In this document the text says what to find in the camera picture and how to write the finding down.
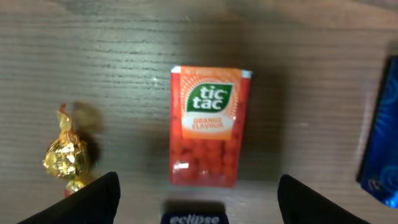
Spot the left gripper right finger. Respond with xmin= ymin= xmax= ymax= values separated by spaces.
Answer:
xmin=277 ymin=174 xmax=371 ymax=224

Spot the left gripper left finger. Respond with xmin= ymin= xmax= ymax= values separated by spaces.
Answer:
xmin=17 ymin=171 xmax=121 ymax=224

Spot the orange candy box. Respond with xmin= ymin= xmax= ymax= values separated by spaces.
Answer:
xmin=169 ymin=65 xmax=253 ymax=189

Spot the gold wrapped candy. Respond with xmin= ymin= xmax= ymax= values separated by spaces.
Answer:
xmin=42 ymin=103 xmax=94 ymax=198

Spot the blue candy pack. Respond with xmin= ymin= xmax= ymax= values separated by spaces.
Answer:
xmin=160 ymin=202 xmax=230 ymax=224
xmin=356 ymin=55 xmax=398 ymax=209

